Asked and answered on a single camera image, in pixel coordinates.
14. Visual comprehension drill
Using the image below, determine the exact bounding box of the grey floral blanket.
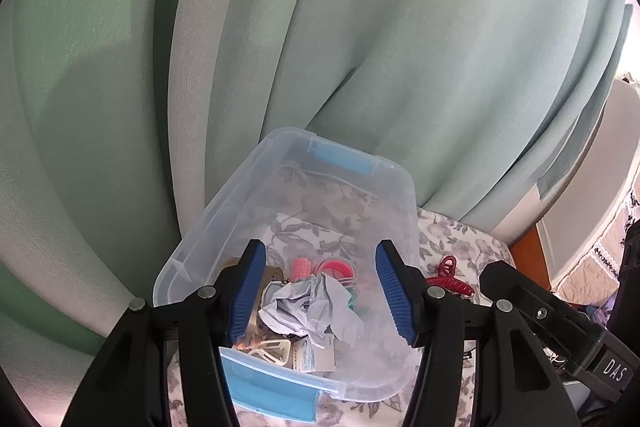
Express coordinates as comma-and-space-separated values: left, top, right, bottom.
167, 204, 516, 427

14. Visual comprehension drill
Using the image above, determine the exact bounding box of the bundle of colourful hair ties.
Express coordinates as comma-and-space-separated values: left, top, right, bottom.
312, 257, 373, 313

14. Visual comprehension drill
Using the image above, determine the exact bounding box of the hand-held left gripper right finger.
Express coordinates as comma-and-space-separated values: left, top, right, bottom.
375, 239, 583, 427

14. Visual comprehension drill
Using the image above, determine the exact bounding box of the white padded headboard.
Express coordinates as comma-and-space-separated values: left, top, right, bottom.
537, 79, 640, 278

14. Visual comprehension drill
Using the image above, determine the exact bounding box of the pink hair roller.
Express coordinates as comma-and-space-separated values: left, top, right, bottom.
290, 257, 317, 284

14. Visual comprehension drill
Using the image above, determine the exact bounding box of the cream plastic hair clip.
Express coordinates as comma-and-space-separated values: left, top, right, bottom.
245, 337, 293, 367

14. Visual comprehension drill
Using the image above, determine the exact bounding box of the dark red claw clip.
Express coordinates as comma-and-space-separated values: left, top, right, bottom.
424, 254, 476, 298

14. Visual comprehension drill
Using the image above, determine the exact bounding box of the pale green curtain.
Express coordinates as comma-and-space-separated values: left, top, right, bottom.
0, 0, 633, 358

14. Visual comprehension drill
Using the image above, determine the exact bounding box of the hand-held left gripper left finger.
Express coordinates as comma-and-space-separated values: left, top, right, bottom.
60, 239, 267, 427

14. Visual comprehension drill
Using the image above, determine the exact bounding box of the brown wooden board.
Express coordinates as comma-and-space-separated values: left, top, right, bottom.
510, 227, 553, 290

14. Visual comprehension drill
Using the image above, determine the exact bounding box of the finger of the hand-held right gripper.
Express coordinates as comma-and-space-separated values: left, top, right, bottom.
479, 259, 608, 375

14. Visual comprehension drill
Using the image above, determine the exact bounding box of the clear plastic container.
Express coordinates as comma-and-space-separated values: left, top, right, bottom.
152, 127, 426, 423

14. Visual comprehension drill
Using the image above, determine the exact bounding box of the white medicine box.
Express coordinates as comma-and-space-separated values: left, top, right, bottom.
290, 329, 337, 374

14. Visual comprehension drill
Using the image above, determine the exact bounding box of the lace trimmed beige cloth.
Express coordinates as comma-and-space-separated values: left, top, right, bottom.
555, 167, 640, 308

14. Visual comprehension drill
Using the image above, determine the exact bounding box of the white paper ball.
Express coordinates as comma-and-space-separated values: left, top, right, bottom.
257, 272, 363, 348

